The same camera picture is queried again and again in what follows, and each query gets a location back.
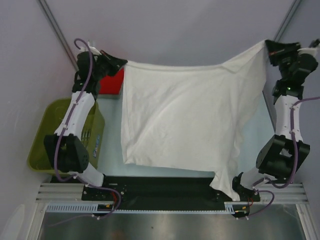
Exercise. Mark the aluminium frame post right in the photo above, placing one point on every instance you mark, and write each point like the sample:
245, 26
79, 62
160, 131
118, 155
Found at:
294, 7

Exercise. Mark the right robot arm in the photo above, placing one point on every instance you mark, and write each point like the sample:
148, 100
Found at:
281, 157

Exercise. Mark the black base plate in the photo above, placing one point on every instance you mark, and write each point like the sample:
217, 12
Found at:
157, 194

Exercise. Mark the white t shirt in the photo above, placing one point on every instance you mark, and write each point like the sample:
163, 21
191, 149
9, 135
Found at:
191, 117

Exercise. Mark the aluminium frame post left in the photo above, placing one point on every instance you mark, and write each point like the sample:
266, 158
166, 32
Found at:
45, 8

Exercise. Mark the aluminium frame post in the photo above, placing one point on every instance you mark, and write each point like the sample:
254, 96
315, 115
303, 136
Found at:
294, 7
45, 8

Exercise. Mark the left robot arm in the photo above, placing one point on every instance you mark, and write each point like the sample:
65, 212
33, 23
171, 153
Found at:
65, 151

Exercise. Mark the folded red t shirt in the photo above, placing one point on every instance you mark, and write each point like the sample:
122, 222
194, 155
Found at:
112, 85

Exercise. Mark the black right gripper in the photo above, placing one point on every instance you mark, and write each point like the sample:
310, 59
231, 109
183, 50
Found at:
276, 50

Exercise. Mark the aluminium front rail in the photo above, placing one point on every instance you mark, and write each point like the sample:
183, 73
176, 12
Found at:
75, 192

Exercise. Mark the white slotted cable duct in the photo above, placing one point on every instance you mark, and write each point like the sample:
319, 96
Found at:
96, 208

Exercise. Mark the olive green plastic bin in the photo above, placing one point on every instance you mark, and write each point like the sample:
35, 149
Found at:
41, 155

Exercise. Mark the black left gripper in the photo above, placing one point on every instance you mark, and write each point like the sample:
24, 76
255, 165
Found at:
115, 64

